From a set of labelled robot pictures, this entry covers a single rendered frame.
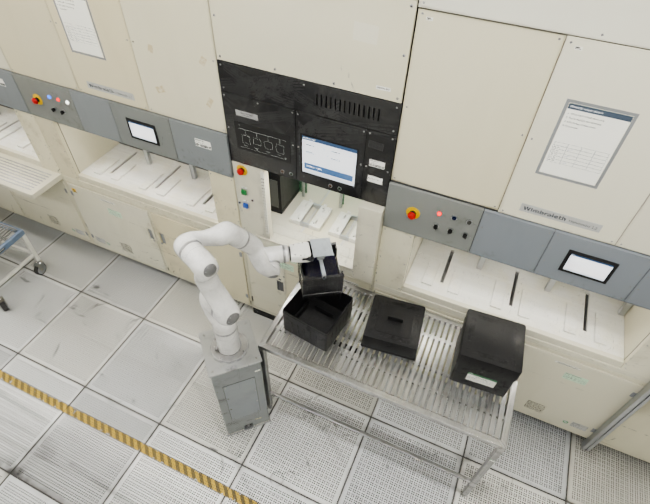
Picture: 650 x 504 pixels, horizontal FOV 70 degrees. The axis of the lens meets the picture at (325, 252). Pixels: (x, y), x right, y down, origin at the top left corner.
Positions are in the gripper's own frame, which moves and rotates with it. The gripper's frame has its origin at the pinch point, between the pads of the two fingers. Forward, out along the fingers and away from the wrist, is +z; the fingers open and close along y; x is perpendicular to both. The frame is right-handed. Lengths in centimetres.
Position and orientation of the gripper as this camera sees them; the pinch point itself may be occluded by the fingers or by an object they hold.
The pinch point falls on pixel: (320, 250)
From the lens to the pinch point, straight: 229.5
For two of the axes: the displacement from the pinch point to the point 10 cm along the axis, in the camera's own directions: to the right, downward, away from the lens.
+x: 0.3, -6.9, -7.3
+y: 1.7, 7.2, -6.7
